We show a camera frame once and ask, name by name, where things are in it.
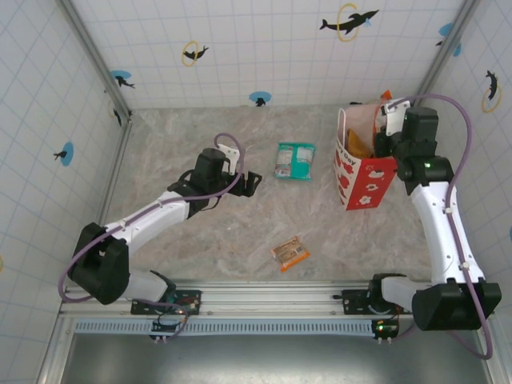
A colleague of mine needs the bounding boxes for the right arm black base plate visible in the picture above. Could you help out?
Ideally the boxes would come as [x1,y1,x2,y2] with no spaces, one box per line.
[340,288,401,316]

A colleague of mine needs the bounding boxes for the orange white snack bag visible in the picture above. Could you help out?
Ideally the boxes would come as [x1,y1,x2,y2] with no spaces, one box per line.
[371,90,395,137]

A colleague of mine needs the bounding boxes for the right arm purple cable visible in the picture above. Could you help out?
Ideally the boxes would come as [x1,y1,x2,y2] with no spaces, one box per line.
[375,93,494,360]

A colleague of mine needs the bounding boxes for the small dolphin ring sticker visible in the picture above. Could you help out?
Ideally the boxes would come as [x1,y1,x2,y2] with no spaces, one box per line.
[106,98,123,127]
[182,39,210,67]
[481,70,503,114]

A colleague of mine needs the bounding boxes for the black connector board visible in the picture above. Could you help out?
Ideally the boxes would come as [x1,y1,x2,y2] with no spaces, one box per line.
[370,318,401,345]
[150,318,189,345]

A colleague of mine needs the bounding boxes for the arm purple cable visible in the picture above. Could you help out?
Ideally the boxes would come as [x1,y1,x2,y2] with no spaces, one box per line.
[58,132,246,341]
[375,93,494,360]

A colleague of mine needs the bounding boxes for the red white paper bag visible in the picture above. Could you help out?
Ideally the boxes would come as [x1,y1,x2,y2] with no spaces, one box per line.
[334,102,399,212]

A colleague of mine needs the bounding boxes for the white slotted cable duct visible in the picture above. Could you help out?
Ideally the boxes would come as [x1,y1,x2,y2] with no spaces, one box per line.
[74,318,379,336]

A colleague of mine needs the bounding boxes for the blue circle dolphin sticker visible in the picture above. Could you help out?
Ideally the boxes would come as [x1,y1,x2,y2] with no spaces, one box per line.
[434,22,463,58]
[53,142,75,167]
[248,90,272,108]
[110,70,136,90]

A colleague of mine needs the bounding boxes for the aluminium side rail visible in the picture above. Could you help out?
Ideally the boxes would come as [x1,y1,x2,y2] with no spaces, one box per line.
[82,119,134,285]

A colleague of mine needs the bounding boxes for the small orange brown snack bar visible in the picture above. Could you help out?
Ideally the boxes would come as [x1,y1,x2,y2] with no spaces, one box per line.
[270,235,311,274]

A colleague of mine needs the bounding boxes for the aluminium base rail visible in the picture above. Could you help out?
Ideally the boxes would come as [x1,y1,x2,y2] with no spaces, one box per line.
[59,279,497,320]

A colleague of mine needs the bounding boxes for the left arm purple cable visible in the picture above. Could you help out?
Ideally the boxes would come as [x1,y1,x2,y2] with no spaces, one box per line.
[58,132,246,341]

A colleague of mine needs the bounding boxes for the large dolphin ring sticker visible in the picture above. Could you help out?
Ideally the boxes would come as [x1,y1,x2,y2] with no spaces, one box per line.
[318,2,380,43]

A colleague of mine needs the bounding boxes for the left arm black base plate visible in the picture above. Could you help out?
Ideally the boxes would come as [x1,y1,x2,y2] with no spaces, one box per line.
[130,288,203,316]

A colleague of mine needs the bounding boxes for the teal snack pack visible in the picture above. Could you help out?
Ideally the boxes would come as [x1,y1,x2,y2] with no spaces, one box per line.
[273,141,317,183]

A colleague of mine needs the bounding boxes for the right black connector board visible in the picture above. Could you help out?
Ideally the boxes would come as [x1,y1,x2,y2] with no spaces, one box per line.
[370,318,401,345]

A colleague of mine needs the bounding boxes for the aluminium corner post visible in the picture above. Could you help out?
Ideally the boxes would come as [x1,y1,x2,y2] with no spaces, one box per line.
[408,0,482,113]
[55,0,134,121]

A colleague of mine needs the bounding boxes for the left black connector board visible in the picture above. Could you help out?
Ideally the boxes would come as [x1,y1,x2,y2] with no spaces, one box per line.
[150,318,189,345]

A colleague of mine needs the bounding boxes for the orange green Kirax snack bag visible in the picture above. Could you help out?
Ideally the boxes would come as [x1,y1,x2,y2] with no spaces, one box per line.
[346,127,376,158]

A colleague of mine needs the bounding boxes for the grey metal panel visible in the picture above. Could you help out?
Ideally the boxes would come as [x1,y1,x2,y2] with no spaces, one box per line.
[67,334,493,384]

